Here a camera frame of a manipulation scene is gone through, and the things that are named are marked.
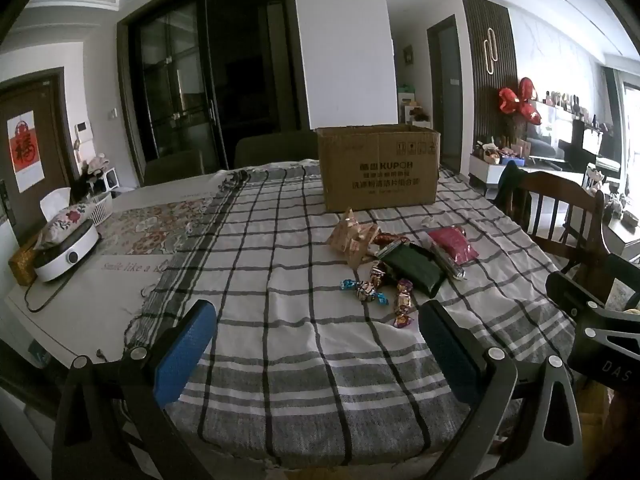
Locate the small blue candy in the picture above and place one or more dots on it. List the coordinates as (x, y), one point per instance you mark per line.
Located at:
(347, 285)
(382, 299)

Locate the dark green dining chair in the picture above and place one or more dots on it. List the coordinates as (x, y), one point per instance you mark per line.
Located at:
(275, 152)
(172, 170)

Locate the silver snack tube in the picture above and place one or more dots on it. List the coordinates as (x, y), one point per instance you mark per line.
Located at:
(447, 262)

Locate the white television cabinet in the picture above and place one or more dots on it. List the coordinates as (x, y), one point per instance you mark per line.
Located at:
(485, 172)

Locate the stack of cartons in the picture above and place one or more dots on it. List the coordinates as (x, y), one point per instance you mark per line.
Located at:
(412, 107)

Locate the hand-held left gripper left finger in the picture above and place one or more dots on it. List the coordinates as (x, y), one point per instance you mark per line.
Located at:
(185, 350)

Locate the dark glass sliding door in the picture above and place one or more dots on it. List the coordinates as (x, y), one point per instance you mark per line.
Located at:
(200, 85)

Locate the golden box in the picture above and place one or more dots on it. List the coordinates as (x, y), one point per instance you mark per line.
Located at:
(21, 265)

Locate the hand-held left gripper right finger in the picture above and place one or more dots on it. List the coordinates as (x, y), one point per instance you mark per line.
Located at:
(445, 345)

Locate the pink snack packet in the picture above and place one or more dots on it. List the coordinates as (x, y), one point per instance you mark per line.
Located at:
(455, 245)

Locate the clear plastic wrapper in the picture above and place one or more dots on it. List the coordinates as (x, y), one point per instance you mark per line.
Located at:
(429, 220)

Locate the beige snack packet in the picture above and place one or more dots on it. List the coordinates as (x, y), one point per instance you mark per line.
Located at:
(364, 247)
(342, 235)

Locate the dark jacket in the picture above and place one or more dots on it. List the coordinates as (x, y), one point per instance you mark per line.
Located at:
(511, 190)

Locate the wall intercom panel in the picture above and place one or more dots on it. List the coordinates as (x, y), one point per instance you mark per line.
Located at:
(83, 132)

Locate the white basket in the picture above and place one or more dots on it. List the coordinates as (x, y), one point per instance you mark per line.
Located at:
(101, 210)

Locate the dark green snack packet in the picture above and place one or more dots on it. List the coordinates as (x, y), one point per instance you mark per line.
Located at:
(415, 270)

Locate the brown entry door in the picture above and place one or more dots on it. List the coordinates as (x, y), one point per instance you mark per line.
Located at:
(52, 160)

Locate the brown cardboard box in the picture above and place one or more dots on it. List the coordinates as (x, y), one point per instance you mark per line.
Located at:
(375, 175)

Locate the grey plaid tablecloth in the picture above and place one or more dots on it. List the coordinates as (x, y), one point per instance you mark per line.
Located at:
(300, 335)

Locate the dark interior door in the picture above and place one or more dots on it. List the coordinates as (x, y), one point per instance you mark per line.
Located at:
(446, 95)

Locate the white electric cooker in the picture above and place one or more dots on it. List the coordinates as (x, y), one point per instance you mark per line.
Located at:
(65, 260)

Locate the red candy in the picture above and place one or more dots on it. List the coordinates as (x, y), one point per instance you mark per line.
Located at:
(390, 238)

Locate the looped wall light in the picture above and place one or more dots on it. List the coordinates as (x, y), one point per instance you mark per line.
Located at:
(485, 52)

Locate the television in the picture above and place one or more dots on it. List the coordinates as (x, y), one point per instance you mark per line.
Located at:
(560, 135)

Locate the red balloons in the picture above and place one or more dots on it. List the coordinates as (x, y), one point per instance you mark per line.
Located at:
(525, 102)

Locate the red paper door poster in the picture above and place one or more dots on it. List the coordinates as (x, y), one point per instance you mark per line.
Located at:
(24, 152)

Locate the floral table mat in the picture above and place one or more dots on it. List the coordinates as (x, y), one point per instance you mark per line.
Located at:
(150, 225)

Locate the wooden chair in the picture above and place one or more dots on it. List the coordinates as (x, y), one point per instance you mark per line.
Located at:
(555, 220)

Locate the white printed table cover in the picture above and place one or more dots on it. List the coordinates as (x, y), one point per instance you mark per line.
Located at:
(100, 280)

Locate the plush toy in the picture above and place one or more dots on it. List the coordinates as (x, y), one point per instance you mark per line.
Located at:
(95, 165)

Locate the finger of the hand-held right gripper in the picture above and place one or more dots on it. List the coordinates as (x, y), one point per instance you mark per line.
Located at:
(622, 282)
(567, 290)

